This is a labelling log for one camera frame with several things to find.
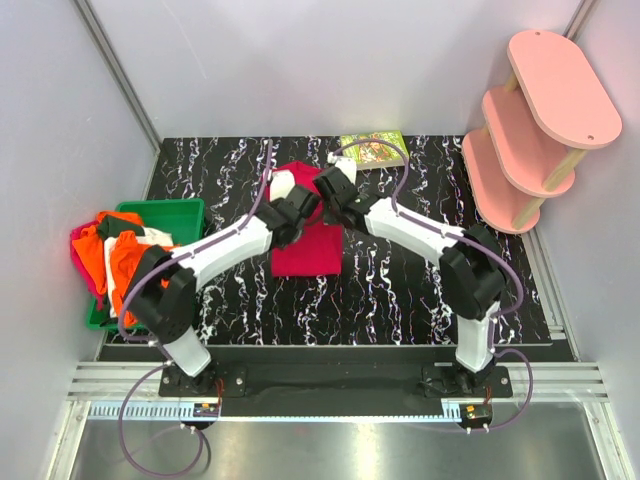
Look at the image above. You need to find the crimson red t shirt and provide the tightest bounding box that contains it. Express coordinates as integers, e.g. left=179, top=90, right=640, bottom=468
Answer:
left=267, top=161, right=343, bottom=277

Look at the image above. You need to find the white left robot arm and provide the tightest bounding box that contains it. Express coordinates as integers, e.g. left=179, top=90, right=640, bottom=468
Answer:
left=121, top=185, right=321, bottom=396

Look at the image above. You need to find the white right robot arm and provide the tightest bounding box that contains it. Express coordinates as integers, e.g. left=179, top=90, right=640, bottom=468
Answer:
left=313, top=166, right=506, bottom=397

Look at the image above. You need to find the green paperback book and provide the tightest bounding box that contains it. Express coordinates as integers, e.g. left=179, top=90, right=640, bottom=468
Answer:
left=340, top=130, right=409, bottom=170

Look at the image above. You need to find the green plastic bin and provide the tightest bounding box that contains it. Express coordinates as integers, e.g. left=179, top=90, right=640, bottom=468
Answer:
left=85, top=198, right=206, bottom=331

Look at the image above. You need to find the orange t shirt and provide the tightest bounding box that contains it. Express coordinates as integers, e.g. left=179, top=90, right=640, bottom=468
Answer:
left=69, top=211, right=176, bottom=330

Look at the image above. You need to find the dark green t shirt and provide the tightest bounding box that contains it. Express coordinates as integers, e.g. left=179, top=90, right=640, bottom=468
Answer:
left=96, top=215, right=145, bottom=240

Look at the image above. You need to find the pink t shirt in bin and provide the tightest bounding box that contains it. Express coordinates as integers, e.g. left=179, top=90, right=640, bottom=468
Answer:
left=70, top=220, right=106, bottom=311

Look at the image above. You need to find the pink three tier shelf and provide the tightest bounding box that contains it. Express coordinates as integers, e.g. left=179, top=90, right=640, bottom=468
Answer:
left=462, top=29, right=622, bottom=234

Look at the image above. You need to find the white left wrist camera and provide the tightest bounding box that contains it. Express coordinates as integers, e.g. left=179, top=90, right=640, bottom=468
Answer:
left=269, top=170, right=296, bottom=201

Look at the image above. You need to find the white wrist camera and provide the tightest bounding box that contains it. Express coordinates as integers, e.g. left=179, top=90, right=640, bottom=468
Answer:
left=327, top=153, right=357, bottom=184
left=269, top=170, right=296, bottom=201

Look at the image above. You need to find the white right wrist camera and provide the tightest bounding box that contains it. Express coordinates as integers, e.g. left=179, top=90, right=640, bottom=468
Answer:
left=327, top=153, right=357, bottom=184

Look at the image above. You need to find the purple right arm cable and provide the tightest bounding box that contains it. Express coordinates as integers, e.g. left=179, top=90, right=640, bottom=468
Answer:
left=331, top=139, right=534, bottom=432

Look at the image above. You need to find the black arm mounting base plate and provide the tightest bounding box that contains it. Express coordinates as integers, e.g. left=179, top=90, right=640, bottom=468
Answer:
left=159, top=346, right=513, bottom=399

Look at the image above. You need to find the aluminium frame rail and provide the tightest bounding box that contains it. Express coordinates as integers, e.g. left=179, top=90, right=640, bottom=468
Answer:
left=71, top=0, right=162, bottom=152

